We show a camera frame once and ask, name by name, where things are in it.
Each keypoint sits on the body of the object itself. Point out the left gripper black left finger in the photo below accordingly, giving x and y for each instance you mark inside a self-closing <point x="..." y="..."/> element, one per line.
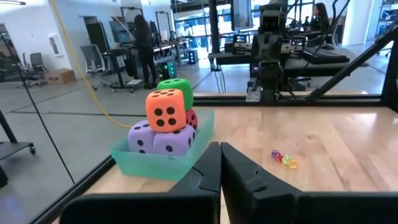
<point x="186" y="208"/>

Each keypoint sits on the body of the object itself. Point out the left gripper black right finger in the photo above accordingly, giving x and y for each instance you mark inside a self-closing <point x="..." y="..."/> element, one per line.
<point x="264" y="205"/>

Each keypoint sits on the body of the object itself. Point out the small clear red die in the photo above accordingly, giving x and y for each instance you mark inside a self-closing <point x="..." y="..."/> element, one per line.
<point x="279" y="158"/>

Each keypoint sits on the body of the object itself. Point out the small clear yellow die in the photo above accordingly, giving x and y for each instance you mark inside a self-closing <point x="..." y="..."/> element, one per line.
<point x="293" y="164"/>

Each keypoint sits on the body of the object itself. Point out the small clear green die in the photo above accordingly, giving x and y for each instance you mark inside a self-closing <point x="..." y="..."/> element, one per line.
<point x="286" y="159"/>

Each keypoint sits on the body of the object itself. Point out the small clear purple die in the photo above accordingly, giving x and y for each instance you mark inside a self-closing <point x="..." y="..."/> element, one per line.
<point x="275" y="153"/>

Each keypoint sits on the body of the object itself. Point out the purple foam die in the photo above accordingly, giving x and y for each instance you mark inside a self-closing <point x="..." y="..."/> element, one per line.
<point x="177" y="141"/>
<point x="140" y="137"/>

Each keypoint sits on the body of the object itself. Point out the red foam die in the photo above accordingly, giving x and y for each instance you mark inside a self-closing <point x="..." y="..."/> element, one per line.
<point x="192" y="119"/>

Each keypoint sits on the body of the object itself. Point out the green foam die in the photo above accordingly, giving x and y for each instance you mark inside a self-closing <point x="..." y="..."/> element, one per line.
<point x="182" y="87"/>

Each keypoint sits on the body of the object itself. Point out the orange foam die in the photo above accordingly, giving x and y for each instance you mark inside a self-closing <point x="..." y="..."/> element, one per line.
<point x="164" y="105"/>

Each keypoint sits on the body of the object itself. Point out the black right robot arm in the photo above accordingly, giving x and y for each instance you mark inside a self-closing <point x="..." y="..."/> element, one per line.
<point x="272" y="18"/>

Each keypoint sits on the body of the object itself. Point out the teal translucent plastic bin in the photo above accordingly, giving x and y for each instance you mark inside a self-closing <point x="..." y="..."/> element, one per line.
<point x="149" y="166"/>

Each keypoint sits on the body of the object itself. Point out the person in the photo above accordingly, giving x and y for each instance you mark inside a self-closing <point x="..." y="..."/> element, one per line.
<point x="145" y="53"/>
<point x="318" y="18"/>

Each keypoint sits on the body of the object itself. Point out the grey office chair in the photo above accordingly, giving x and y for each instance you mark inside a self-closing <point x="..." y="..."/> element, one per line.
<point x="91" y="57"/>

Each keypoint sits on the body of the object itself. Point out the cardboard box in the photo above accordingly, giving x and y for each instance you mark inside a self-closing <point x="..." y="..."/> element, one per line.
<point x="60" y="76"/>

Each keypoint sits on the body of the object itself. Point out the black wheeled cart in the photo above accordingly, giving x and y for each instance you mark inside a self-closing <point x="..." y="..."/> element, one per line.
<point x="12" y="147"/>

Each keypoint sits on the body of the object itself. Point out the black aluminium table frame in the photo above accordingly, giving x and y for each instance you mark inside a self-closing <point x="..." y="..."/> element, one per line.
<point x="311" y="101"/>

